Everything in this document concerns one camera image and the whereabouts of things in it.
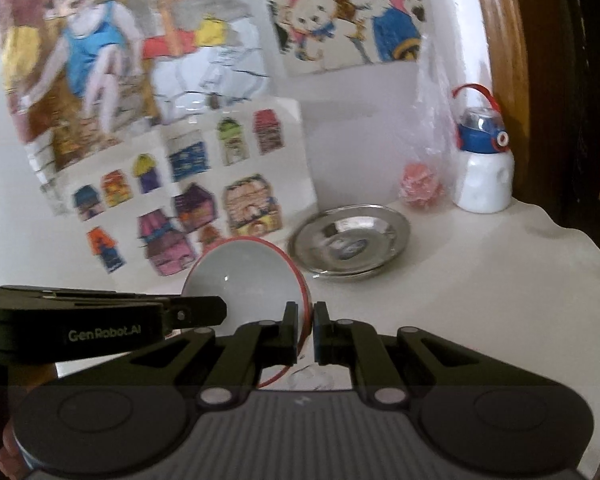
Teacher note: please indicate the left hand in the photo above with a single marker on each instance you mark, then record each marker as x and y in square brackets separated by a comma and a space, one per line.
[12, 464]

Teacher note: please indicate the white bowl with red rim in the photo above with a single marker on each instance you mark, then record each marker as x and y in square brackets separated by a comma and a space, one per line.
[254, 278]

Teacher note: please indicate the steel plate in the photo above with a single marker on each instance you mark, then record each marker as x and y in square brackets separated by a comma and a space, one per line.
[349, 241]

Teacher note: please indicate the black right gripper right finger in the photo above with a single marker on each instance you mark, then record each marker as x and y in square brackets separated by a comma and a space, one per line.
[358, 347]

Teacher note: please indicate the girl with teddy drawing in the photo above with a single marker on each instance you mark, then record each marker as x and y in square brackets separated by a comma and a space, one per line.
[319, 36]

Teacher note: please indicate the boy with fan drawing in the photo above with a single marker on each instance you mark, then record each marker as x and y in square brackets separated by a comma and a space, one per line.
[84, 75]

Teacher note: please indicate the clear plastic bag with candy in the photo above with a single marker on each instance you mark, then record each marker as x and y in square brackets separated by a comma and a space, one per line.
[426, 180]

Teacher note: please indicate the brown wooden door frame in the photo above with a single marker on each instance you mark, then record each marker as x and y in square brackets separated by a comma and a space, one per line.
[531, 51]

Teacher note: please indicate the coloured houses drawing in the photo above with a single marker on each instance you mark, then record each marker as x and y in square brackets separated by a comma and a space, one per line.
[148, 208]

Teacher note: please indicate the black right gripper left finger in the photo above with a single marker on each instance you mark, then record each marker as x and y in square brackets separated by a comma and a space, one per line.
[253, 347]

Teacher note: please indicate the white blue water bottle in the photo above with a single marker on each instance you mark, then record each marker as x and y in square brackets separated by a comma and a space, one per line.
[484, 164]

